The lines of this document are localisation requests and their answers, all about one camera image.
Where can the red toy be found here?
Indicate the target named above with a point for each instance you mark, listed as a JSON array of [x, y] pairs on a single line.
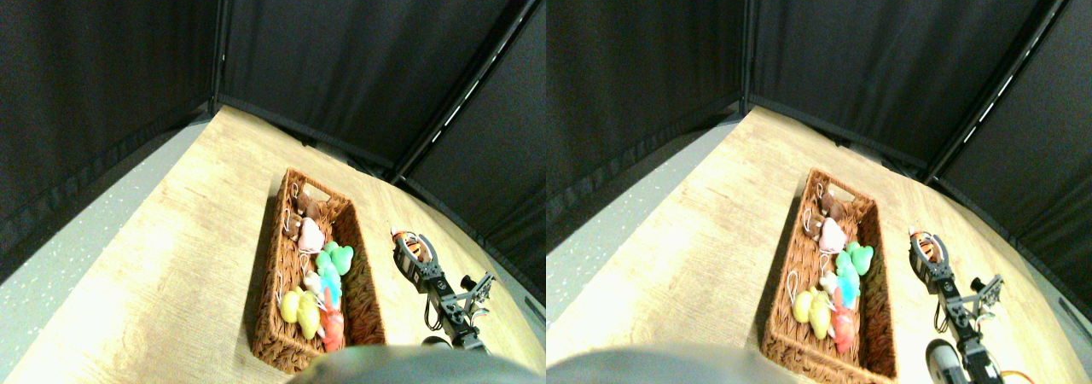
[[332, 331], [845, 331]]

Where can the brown monkey toy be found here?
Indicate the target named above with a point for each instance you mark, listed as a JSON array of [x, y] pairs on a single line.
[[816, 224], [310, 206], [293, 224], [834, 206]]

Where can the black curtain stand pole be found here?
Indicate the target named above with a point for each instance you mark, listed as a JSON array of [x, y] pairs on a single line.
[[465, 90], [217, 47], [744, 47], [1002, 85]]

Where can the brown wicker basket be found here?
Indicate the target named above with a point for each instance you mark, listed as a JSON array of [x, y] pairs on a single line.
[[271, 316], [781, 316]]

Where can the yellow toy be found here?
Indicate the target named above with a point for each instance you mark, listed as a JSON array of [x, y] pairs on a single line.
[[296, 309], [809, 309]]

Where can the orange tiger toy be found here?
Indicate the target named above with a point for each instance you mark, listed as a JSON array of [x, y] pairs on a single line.
[[932, 251], [415, 249]]

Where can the small white toy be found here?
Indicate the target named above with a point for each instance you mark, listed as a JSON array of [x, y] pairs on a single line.
[[310, 282], [829, 283]]

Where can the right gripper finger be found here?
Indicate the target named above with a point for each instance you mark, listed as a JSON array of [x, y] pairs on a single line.
[[434, 256], [919, 266], [949, 258], [403, 264]]

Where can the pink toy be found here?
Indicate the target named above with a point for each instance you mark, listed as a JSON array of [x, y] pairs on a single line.
[[310, 237], [832, 237]]

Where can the black curtain stand foot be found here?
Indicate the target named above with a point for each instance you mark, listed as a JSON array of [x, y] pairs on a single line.
[[536, 307], [1075, 311]]

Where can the blue toy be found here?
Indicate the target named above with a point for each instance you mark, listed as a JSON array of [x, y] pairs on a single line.
[[330, 288], [849, 288]]

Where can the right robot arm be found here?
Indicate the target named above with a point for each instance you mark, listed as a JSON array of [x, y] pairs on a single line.
[[456, 328], [943, 358]]

